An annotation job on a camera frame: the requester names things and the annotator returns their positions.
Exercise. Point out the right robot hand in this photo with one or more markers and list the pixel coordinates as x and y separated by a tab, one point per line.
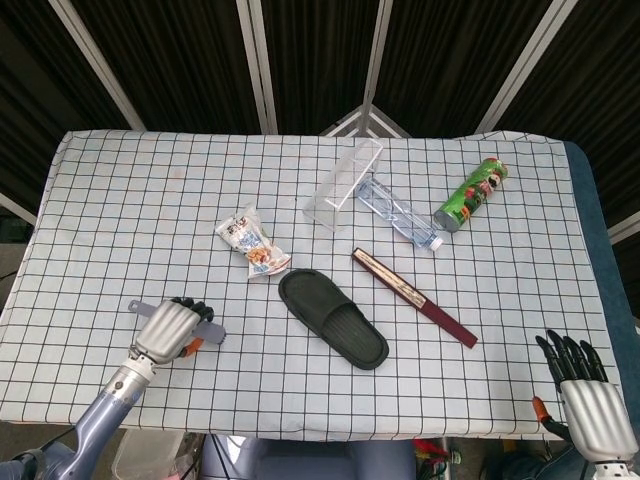
592	415

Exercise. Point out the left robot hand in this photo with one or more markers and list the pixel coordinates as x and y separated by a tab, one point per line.
165	330

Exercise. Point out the dark green slipper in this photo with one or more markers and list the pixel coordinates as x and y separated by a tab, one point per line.
345	332

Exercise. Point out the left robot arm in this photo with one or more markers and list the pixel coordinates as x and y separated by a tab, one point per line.
107	405

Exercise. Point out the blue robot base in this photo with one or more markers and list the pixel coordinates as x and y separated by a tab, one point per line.
310	460

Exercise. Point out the white checkered tablecloth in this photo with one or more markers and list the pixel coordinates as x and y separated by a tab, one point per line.
125	225

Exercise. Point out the crumpled snack bag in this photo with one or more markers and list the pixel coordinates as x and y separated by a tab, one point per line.
252	245

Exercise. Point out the clear plastic storage bin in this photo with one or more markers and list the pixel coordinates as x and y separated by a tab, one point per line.
150	455

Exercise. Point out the blue table pad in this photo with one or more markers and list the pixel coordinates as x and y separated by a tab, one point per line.
595	225

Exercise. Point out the dark red folding fan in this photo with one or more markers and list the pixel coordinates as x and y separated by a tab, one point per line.
420	302

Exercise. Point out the clear plastic box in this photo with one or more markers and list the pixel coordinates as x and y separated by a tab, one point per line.
345	185

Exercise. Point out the green chips can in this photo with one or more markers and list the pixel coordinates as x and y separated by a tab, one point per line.
472	195

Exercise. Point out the clear plastic water bottle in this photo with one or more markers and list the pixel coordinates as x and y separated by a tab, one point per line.
400	215

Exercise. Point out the black folding screen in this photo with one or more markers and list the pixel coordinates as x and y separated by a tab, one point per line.
190	60

